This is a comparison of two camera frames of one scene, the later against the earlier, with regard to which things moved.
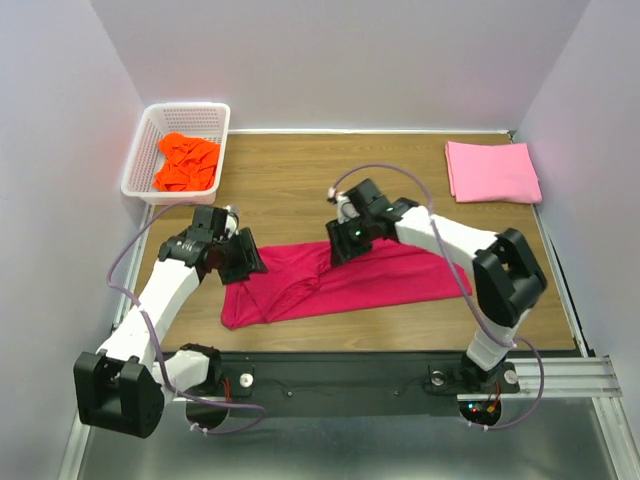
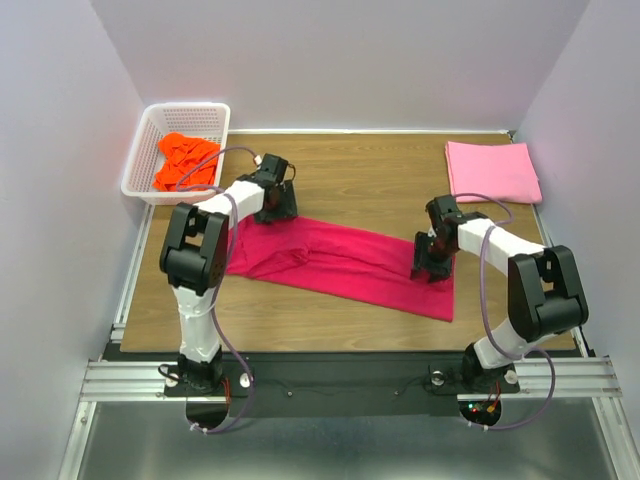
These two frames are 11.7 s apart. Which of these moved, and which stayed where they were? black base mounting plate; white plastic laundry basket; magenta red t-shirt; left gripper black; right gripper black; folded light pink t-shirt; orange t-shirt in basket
Moved: left gripper black; right gripper black; magenta red t-shirt
Stayed: folded light pink t-shirt; black base mounting plate; white plastic laundry basket; orange t-shirt in basket
